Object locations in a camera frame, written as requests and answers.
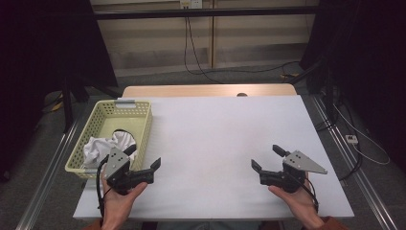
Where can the white cloth with black collar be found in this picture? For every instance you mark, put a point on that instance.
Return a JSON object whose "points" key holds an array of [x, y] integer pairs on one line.
{"points": [[99, 148]]}

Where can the pale yellow plastic basket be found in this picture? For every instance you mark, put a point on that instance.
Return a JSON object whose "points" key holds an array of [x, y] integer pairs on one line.
{"points": [[124, 125]]}

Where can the black horizontal bar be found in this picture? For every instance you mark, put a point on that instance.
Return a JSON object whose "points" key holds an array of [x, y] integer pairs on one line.
{"points": [[207, 12]]}

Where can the white wall socket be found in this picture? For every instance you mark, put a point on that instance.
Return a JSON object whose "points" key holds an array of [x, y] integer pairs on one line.
{"points": [[191, 3]]}

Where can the person's left hand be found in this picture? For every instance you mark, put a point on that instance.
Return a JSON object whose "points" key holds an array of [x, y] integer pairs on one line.
{"points": [[117, 204]]}

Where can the white table mat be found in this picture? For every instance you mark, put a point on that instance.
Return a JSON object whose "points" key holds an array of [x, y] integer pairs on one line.
{"points": [[210, 134]]}

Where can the black curtain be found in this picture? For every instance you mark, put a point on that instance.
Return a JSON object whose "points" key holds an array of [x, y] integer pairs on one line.
{"points": [[48, 57], [367, 64]]}

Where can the wooden table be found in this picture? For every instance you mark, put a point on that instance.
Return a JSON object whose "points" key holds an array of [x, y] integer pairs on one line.
{"points": [[198, 90]]}

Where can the white power strip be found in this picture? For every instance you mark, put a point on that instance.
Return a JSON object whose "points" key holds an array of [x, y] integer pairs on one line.
{"points": [[351, 139]]}

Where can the black metal stand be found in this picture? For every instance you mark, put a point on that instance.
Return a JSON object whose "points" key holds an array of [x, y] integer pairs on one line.
{"points": [[67, 105]]}

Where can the person's right hand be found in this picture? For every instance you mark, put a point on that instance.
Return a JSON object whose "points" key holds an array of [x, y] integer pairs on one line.
{"points": [[300, 202]]}

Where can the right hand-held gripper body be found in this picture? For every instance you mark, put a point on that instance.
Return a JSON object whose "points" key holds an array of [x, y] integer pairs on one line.
{"points": [[288, 179]]}

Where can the metal floor rail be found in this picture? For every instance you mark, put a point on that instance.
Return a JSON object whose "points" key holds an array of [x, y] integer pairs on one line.
{"points": [[360, 182], [48, 179]]}

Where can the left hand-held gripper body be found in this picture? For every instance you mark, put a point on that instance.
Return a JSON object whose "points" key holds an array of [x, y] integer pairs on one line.
{"points": [[118, 174]]}

